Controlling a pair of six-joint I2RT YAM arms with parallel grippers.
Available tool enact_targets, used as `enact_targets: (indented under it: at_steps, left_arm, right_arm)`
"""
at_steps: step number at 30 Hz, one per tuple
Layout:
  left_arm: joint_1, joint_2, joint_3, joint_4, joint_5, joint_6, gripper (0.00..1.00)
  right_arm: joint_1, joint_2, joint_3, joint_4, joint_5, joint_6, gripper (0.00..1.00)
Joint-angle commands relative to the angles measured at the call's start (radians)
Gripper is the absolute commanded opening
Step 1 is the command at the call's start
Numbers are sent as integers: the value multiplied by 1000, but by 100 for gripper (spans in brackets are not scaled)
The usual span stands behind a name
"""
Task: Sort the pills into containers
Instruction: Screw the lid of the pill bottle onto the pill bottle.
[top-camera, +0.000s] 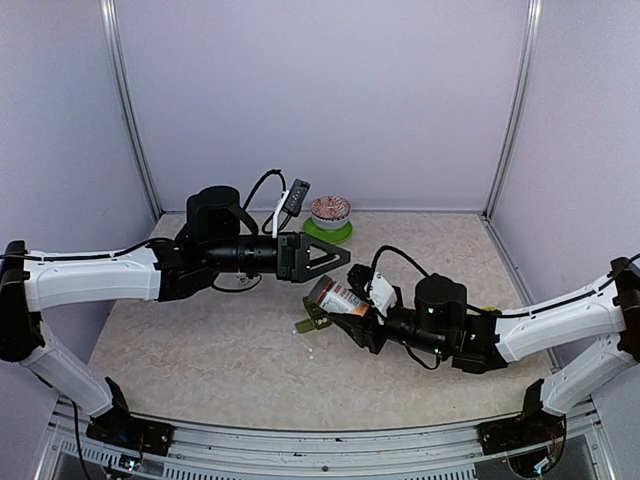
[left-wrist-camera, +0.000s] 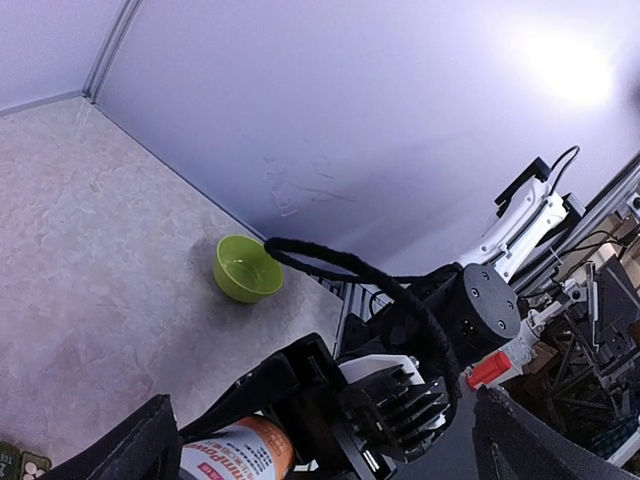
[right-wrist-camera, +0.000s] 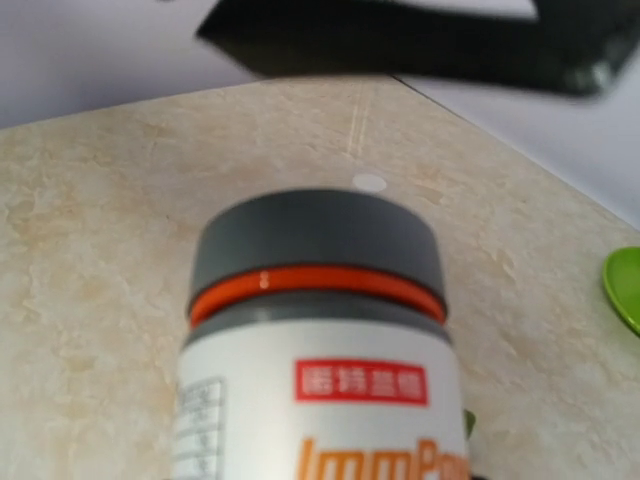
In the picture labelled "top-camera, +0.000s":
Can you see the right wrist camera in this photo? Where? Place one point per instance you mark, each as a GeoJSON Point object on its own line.
{"type": "Point", "coordinates": [373, 288]}

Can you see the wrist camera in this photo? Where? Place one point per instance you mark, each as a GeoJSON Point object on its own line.
{"type": "Point", "coordinates": [289, 206]}
{"type": "Point", "coordinates": [373, 288]}

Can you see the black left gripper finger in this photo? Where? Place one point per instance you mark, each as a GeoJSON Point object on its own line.
{"type": "Point", "coordinates": [316, 247]}
{"type": "Point", "coordinates": [316, 267]}

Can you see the aluminium frame post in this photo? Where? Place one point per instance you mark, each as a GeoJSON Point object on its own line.
{"type": "Point", "coordinates": [116, 52]}
{"type": "Point", "coordinates": [517, 107]}

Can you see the amber bottle grey cap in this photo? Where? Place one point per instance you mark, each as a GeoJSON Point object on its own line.
{"type": "Point", "coordinates": [333, 297]}

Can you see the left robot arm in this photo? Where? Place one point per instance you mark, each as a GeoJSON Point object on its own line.
{"type": "Point", "coordinates": [218, 237]}

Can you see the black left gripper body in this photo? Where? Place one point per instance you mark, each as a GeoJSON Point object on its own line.
{"type": "Point", "coordinates": [284, 269]}

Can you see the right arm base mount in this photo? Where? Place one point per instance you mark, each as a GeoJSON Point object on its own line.
{"type": "Point", "coordinates": [531, 426]}

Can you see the right aluminium frame post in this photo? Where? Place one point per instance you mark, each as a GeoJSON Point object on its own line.
{"type": "Point", "coordinates": [517, 107]}

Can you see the left aluminium frame post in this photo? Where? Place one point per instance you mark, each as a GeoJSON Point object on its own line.
{"type": "Point", "coordinates": [116, 52]}

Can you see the front aluminium rail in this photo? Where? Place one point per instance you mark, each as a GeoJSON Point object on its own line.
{"type": "Point", "coordinates": [206, 451]}

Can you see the green plate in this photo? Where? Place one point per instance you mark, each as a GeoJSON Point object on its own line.
{"type": "Point", "coordinates": [334, 237]}

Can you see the green pill organizer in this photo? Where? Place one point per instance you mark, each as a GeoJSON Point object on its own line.
{"type": "Point", "coordinates": [317, 318]}

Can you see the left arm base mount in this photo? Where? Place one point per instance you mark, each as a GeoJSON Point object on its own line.
{"type": "Point", "coordinates": [132, 433]}

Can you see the red patterned white bowl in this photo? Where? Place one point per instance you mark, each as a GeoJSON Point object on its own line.
{"type": "Point", "coordinates": [330, 213]}

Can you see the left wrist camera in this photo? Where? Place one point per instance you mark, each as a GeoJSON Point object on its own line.
{"type": "Point", "coordinates": [289, 206]}

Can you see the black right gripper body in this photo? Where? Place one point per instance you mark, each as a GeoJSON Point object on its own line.
{"type": "Point", "coordinates": [376, 343]}

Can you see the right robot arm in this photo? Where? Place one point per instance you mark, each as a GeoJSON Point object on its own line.
{"type": "Point", "coordinates": [478, 340]}

